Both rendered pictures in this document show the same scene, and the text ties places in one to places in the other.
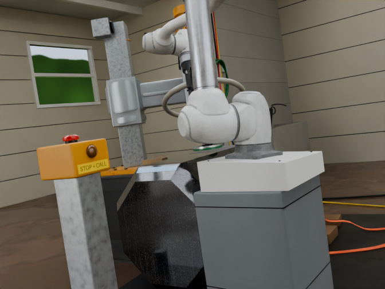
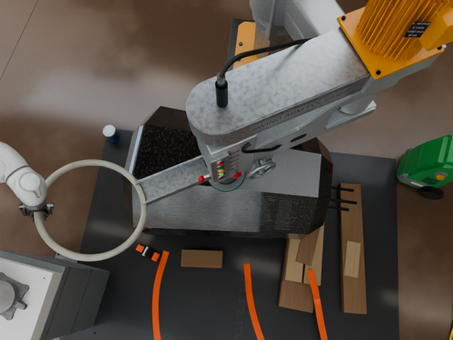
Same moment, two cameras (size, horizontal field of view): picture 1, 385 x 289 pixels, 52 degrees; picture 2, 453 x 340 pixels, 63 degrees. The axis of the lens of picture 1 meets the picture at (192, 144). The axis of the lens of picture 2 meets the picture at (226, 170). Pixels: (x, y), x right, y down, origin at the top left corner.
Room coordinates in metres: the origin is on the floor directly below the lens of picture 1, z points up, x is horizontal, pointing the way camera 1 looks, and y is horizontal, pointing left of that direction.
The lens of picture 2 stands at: (2.74, -0.67, 2.87)
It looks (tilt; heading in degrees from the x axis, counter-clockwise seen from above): 73 degrees down; 68
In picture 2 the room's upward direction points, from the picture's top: 2 degrees counter-clockwise
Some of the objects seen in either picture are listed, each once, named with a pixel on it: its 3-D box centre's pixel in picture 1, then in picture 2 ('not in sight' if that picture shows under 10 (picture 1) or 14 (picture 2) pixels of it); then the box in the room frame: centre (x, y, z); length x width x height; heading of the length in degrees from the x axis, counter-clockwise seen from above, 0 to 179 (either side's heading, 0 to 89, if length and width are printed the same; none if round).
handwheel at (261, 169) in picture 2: not in sight; (258, 164); (3.08, -0.23, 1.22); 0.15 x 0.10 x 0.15; 179
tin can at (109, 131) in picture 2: not in sight; (111, 133); (2.33, 0.81, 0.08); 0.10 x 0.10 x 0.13
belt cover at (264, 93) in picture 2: not in sight; (308, 79); (3.31, -0.11, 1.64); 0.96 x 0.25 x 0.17; 179
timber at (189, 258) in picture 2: not in sight; (202, 259); (2.62, -0.42, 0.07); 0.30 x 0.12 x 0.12; 154
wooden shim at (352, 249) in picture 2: not in sight; (352, 258); (3.63, -0.87, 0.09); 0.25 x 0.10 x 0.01; 55
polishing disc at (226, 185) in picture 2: (207, 145); (225, 172); (2.96, -0.11, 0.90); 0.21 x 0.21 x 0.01
